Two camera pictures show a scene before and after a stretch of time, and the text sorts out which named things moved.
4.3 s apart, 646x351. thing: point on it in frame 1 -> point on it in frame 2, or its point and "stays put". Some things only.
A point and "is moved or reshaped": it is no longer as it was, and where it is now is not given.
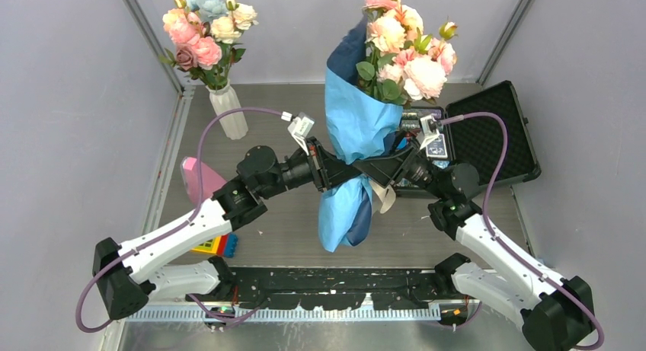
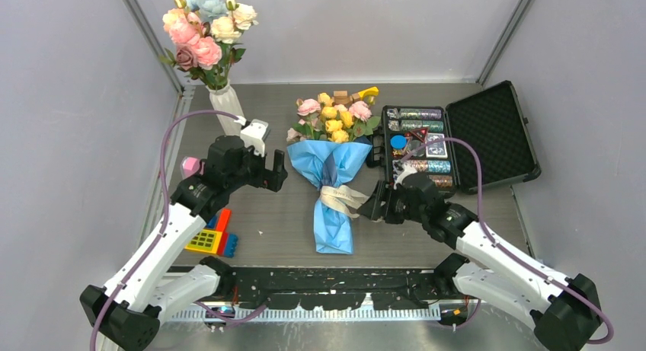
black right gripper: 381,169 -> 372,209
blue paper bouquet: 393,59 is moved or reshaped
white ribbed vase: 223,100 stays put
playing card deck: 437,149 stays put
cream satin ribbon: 388,196 is moved or reshaped
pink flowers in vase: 204,27 stays put
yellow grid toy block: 209,246 stays put
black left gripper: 328,171 -> 267,178
